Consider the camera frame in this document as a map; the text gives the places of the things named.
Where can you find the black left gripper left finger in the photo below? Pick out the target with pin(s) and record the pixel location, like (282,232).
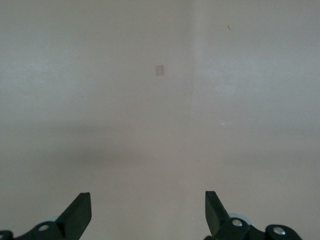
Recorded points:
(77,215)

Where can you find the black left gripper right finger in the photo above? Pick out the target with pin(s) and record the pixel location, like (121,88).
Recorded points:
(216,215)

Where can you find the square brown tape patch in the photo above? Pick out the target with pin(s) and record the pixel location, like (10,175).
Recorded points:
(159,70)

